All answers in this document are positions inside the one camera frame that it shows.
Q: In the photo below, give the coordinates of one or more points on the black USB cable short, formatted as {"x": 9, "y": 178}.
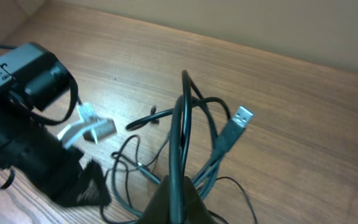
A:
{"x": 207, "y": 176}

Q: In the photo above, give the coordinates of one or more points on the black USB cable long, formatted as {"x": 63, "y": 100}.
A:
{"x": 178, "y": 144}

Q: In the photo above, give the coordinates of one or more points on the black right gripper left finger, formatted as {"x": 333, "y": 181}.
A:
{"x": 158, "y": 209}

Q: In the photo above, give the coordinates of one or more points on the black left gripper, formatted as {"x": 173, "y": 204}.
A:
{"x": 54, "y": 170}

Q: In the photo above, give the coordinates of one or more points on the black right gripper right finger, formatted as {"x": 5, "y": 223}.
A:
{"x": 195, "y": 210}

